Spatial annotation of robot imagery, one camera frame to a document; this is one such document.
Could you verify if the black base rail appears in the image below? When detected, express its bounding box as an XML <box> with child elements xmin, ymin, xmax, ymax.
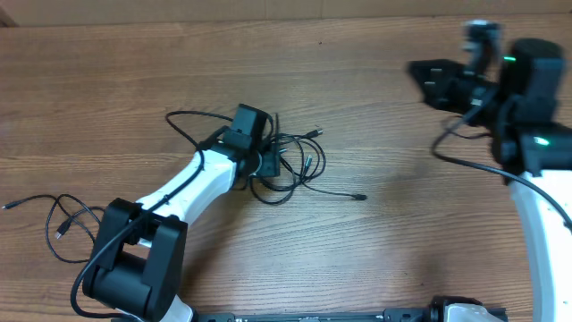
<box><xmin>192</xmin><ymin>308</ymin><xmax>454</xmax><ymax>322</ymax></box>

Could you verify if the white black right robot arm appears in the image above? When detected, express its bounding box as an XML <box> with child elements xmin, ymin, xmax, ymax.
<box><xmin>408</xmin><ymin>20</ymin><xmax>571</xmax><ymax>321</ymax></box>

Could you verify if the black thin USB cable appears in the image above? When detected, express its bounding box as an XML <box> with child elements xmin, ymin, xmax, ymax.
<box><xmin>1</xmin><ymin>193</ymin><xmax>106</xmax><ymax>265</ymax></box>

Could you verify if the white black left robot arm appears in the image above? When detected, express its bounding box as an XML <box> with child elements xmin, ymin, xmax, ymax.
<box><xmin>71</xmin><ymin>104</ymin><xmax>280</xmax><ymax>322</ymax></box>

